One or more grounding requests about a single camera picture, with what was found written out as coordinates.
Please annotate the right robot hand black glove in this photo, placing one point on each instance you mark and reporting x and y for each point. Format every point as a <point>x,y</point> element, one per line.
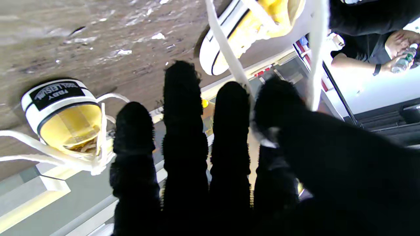
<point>328,183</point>

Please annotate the person in black shirt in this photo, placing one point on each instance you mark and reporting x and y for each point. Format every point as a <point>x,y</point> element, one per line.
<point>361,49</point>

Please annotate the yellow canvas sneaker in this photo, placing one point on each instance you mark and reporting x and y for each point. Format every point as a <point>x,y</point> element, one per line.
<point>210,49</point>
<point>65,121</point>

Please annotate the clear plastic water bottle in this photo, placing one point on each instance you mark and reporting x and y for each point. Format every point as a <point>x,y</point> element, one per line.
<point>405,60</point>

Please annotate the white shoelace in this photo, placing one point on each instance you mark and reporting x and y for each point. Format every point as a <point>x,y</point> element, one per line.
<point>98,165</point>
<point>318,49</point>

